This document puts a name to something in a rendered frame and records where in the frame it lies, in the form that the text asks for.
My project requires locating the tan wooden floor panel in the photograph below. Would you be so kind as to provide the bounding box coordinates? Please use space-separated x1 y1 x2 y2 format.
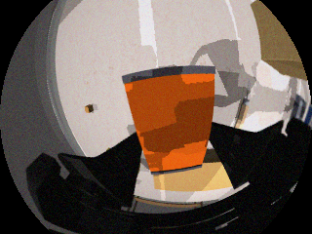
153 148 231 192

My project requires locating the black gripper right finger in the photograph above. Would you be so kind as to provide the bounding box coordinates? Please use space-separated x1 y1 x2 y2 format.
210 121 285 190

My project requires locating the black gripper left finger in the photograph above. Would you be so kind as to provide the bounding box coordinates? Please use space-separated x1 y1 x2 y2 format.
58 132 143 208

